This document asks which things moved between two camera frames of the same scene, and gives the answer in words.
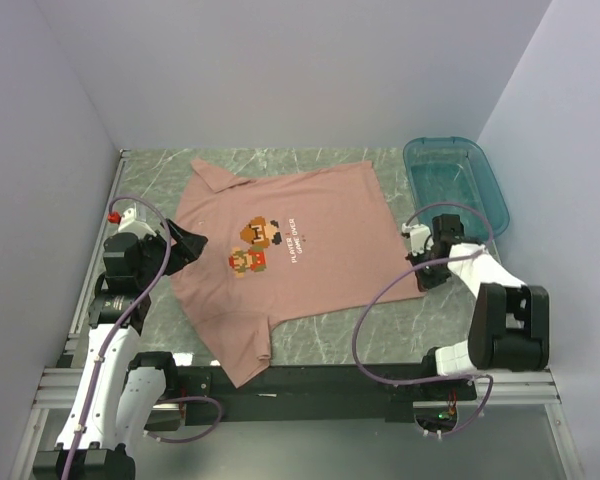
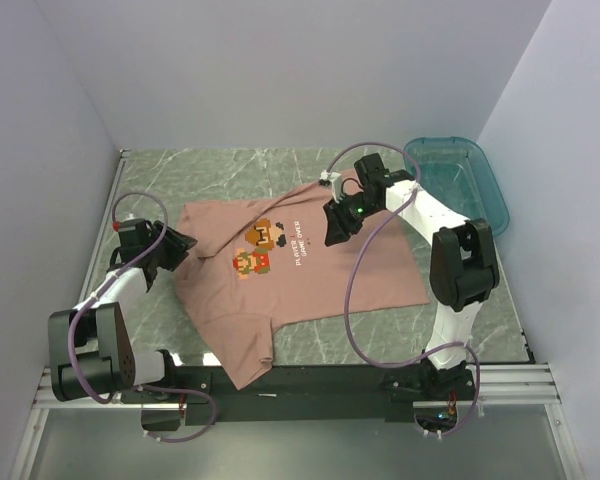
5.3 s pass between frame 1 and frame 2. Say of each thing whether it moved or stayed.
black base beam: stayed
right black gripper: moved
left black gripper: stayed
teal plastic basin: stayed
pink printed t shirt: moved
